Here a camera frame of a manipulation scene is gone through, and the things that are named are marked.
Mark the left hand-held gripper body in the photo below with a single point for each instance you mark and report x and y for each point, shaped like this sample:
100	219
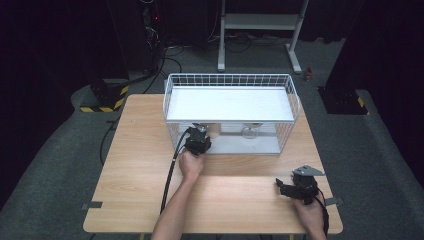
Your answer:
197	141

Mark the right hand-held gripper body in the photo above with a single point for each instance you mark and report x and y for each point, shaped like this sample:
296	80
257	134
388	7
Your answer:
305	188

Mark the cream ceramic cup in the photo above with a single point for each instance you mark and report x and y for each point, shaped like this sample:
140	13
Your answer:
213	130

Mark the clear jar with white lid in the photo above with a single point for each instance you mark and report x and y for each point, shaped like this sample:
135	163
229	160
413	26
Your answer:
250	131

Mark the person's left hand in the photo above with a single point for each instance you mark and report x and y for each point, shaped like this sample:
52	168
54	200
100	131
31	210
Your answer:
191	165

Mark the person's right hand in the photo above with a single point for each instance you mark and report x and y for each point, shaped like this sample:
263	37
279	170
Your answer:
310	213

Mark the grey tape strip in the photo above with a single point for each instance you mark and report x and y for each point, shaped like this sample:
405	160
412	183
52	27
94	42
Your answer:
92	205
334	201

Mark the black yellow striped base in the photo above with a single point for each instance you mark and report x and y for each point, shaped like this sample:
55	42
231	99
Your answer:
343	101
106	98

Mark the small red object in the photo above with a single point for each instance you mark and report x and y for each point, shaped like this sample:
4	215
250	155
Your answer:
308	74

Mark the black equipment tower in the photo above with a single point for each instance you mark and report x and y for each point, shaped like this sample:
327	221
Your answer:
151	33

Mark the white metal stand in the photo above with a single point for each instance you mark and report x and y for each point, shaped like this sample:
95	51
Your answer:
260	21

